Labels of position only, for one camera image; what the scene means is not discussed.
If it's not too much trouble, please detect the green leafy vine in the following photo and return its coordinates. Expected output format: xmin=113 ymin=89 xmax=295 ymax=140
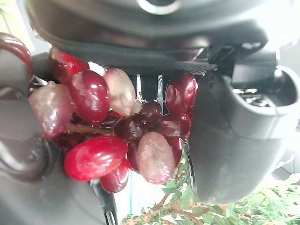
xmin=120 ymin=161 xmax=300 ymax=225

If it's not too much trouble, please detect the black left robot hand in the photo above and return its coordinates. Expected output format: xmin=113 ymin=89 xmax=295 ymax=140
xmin=0 ymin=0 xmax=300 ymax=225

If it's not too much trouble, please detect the red grape bunch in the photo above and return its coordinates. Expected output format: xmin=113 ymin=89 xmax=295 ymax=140
xmin=0 ymin=32 xmax=199 ymax=194

